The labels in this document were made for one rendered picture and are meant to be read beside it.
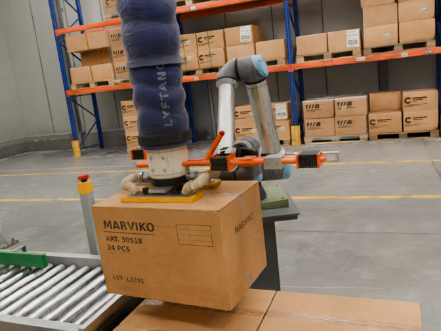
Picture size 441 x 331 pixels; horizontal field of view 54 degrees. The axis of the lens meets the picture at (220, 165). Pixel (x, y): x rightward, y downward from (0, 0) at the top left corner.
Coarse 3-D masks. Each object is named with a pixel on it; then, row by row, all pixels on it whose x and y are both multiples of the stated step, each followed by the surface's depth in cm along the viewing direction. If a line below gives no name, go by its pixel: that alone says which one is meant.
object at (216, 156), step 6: (210, 156) 173; (216, 156) 177; (222, 156) 176; (228, 156) 170; (234, 156) 175; (210, 162) 172; (216, 162) 171; (222, 162) 170; (228, 162) 170; (210, 168) 173; (216, 168) 171; (222, 168) 170; (228, 168) 170
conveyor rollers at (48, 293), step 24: (48, 264) 261; (0, 288) 238; (24, 288) 232; (48, 288) 234; (72, 288) 226; (96, 288) 229; (0, 312) 208; (24, 312) 208; (48, 312) 209; (72, 312) 201; (96, 312) 201
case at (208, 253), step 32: (128, 192) 196; (224, 192) 177; (256, 192) 188; (96, 224) 183; (128, 224) 176; (160, 224) 168; (192, 224) 162; (224, 224) 160; (256, 224) 187; (128, 256) 180; (160, 256) 172; (192, 256) 165; (224, 256) 159; (256, 256) 187; (128, 288) 184; (160, 288) 176; (192, 288) 169; (224, 288) 162
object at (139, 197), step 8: (136, 192) 185; (144, 192) 180; (168, 192) 178; (176, 192) 174; (192, 192) 174; (200, 192) 175; (128, 200) 180; (136, 200) 178; (144, 200) 176; (152, 200) 175; (160, 200) 173; (168, 200) 172; (176, 200) 170; (184, 200) 169; (192, 200) 168
